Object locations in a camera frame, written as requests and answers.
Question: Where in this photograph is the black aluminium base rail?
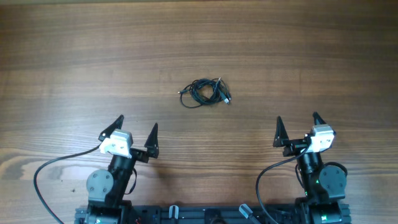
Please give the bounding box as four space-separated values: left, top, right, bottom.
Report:
74 203 352 224

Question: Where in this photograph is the left camera black cable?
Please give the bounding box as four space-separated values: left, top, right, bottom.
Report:
33 144 102 224

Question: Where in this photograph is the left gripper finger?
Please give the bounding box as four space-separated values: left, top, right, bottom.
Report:
98 114 124 141
144 123 159 159

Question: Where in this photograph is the thin black USB cable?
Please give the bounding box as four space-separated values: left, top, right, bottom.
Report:
177 81 218 110

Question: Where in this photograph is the right camera black cable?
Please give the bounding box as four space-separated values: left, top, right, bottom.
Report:
255 145 311 224

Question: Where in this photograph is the camera black cable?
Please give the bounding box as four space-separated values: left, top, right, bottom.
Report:
33 144 102 224
255 145 311 224

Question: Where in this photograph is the thick black USB cable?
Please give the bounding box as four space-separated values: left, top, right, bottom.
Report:
188 77 233 106

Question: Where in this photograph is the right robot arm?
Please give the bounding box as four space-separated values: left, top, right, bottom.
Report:
273 112 351 224

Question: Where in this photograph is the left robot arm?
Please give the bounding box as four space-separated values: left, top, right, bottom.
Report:
75 115 159 224

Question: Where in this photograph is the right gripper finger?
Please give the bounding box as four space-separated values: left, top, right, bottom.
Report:
312 111 326 125
273 116 289 147

